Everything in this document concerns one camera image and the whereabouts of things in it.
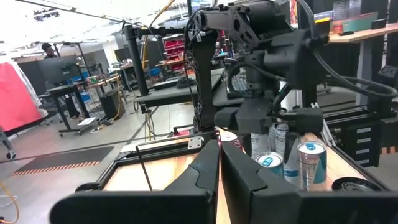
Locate wooden desk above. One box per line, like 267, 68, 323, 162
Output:
328, 23, 398, 44

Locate grey chair base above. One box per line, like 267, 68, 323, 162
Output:
0, 126, 17, 161

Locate blue silver Red Bull can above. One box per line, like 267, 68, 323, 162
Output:
297, 139, 328, 191
254, 151, 285, 179

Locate white paper sheet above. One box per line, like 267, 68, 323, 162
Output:
76, 116, 98, 127

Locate teal palm Celsius can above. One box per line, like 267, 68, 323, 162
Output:
331, 176, 384, 192

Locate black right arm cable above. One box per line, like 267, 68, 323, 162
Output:
295, 0, 398, 97

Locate red storage bins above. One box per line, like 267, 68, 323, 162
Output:
164, 39, 187, 72

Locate wooden workbench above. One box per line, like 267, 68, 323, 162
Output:
86, 74, 122, 94

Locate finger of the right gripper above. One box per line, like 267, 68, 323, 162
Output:
236, 101, 254, 134
253, 100, 274, 134

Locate black floor cabinet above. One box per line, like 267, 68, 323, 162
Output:
99, 88, 126, 121

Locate red cloth panel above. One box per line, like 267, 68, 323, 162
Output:
0, 60, 47, 133

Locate black desk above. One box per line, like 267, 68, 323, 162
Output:
45, 80, 101, 138

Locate red Coke can white script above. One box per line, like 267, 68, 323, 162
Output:
219, 130, 244, 152

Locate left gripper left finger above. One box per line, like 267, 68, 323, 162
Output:
49, 139, 220, 224

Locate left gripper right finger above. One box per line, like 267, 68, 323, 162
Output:
220, 141, 398, 224

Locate person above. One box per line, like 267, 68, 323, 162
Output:
41, 42, 59, 60

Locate black monitor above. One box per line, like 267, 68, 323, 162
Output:
37, 54, 82, 84

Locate black cable coil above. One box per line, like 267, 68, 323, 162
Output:
175, 77, 197, 90

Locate yellow hanging cable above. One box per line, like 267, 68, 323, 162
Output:
141, 0, 177, 71

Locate small black box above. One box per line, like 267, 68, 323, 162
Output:
371, 17, 388, 30

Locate black station post frame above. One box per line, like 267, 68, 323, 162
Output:
123, 24, 189, 98

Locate black mat orange striped edge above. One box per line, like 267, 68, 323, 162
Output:
11, 145, 115, 177

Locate white desk leg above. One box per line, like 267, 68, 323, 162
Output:
355, 40, 370, 106

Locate grey station table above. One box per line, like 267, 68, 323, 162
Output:
134, 67, 225, 109

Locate teal and red box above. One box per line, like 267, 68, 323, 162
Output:
331, 11, 379, 34

